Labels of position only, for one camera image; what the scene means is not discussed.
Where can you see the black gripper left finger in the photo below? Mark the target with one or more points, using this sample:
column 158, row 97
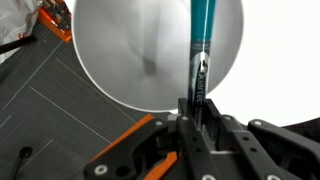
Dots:
column 195, row 151

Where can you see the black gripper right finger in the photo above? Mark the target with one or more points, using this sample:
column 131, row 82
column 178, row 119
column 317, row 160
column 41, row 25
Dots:
column 246, row 150

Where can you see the teal marker pen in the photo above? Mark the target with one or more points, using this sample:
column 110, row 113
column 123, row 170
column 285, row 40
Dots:
column 200, row 26

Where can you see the grey round bowl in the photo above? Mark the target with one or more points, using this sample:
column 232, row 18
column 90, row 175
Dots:
column 116, row 50

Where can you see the orange black bar clamp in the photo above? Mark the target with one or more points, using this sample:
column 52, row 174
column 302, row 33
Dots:
column 131, row 135
column 59, row 16

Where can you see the black knobbed rod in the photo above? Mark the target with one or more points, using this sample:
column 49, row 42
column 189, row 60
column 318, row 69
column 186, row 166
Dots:
column 25, row 153

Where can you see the white plastic bag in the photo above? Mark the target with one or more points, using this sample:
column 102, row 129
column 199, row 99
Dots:
column 13, row 16

